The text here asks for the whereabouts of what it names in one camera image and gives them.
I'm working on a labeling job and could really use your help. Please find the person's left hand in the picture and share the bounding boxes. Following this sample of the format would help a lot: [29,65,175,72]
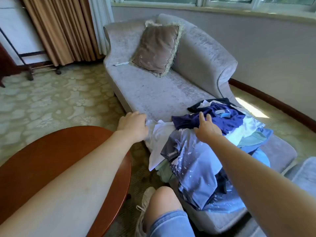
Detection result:
[116,111,149,145]

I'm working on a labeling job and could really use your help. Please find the person's right hand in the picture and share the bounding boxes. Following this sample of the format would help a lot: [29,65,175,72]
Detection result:
[194,111,224,144]

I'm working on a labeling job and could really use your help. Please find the pile of clothes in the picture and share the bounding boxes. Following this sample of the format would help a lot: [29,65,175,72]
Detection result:
[148,97,273,214]

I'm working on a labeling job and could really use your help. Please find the grey splatter print T-shirt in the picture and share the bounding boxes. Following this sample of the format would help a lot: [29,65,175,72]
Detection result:
[160,128,233,210]

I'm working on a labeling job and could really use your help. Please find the person's left forearm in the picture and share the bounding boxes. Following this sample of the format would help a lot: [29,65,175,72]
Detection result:
[0,130,135,237]

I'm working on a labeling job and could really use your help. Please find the person's right forearm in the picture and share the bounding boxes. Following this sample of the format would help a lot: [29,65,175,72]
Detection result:
[206,133,316,237]

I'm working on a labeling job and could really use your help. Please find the person's right leg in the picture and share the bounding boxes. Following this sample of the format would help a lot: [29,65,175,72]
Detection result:
[143,186,184,230]

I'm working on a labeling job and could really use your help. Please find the grey velvet chaise sofa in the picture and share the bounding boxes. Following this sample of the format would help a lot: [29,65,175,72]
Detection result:
[103,13,298,235]

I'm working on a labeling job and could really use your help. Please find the brown fringed cushion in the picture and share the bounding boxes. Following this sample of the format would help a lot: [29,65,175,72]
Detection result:
[129,19,184,78]

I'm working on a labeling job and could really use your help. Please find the white sneaker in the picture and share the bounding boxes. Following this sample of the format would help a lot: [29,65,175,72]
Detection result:
[134,186,157,237]

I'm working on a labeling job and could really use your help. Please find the round wooden table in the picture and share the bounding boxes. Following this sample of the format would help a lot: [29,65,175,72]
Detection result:
[0,126,132,237]

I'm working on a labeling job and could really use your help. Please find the blue denim shorts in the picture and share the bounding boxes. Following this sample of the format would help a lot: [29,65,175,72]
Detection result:
[148,210,196,237]

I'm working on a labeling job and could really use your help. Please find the white sheer curtain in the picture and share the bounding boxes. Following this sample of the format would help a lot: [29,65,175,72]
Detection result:
[88,0,115,56]

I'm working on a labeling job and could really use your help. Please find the beige curtain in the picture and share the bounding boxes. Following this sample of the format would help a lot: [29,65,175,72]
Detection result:
[20,0,102,66]

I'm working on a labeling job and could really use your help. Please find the black valet stand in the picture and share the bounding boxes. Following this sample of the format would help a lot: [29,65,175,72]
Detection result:
[0,27,62,81]

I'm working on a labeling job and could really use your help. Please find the white framed window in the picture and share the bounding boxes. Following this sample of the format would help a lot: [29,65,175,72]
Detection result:
[110,0,316,13]

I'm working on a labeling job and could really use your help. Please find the dark wooden wall panel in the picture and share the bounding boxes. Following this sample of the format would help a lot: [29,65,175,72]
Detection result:
[0,43,23,88]

